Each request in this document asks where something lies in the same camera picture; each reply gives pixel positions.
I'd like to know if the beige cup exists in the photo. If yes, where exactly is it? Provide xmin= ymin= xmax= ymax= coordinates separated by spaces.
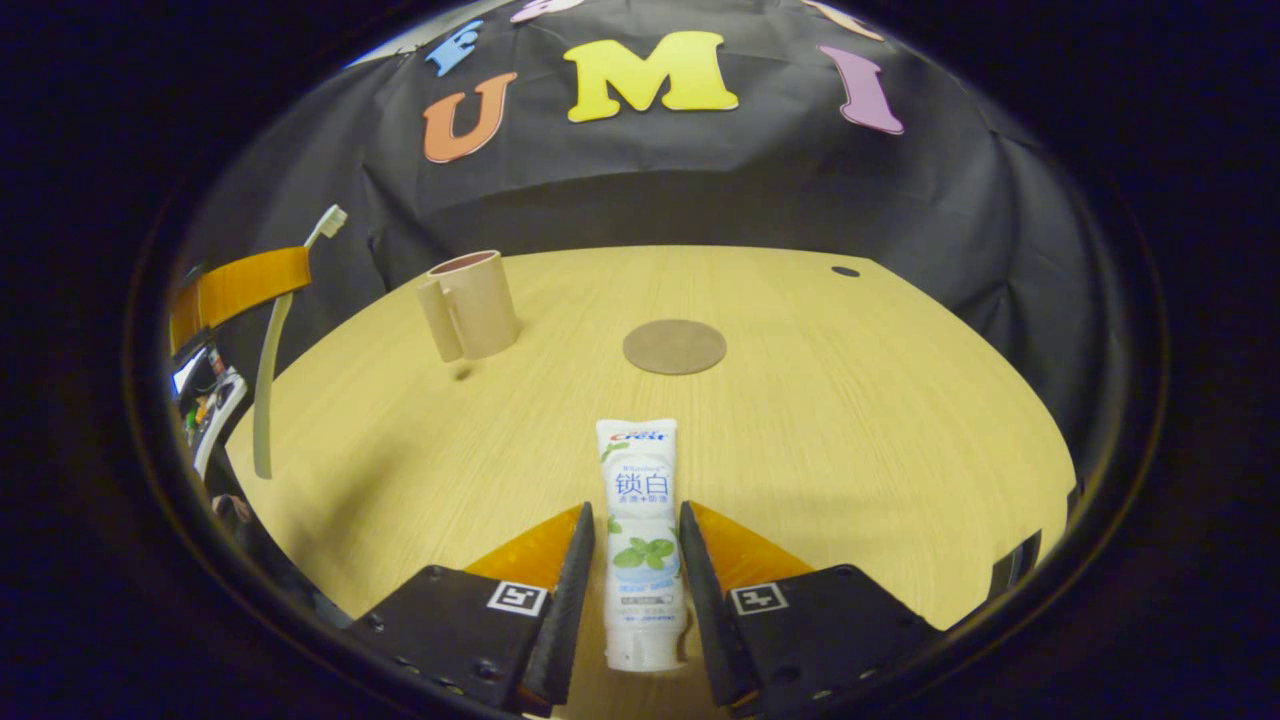
xmin=416 ymin=250 xmax=522 ymax=363

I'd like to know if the black backdrop cloth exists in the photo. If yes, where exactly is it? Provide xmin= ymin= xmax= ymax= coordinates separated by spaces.
xmin=170 ymin=0 xmax=1141 ymax=481

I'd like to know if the light green toothbrush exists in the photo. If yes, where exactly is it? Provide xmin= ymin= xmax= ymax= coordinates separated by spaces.
xmin=252 ymin=204 xmax=349 ymax=480

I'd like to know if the round brown coaster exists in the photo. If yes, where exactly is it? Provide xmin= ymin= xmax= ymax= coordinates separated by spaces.
xmin=622 ymin=319 xmax=728 ymax=377

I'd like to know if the white toothpaste tube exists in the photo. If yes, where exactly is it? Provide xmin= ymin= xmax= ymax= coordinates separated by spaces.
xmin=596 ymin=418 xmax=689 ymax=673

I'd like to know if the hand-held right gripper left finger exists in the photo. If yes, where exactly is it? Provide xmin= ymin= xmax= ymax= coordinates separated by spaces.
xmin=350 ymin=502 xmax=597 ymax=716

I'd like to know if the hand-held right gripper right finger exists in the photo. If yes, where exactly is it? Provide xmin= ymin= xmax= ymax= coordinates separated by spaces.
xmin=678 ymin=500 xmax=946 ymax=713

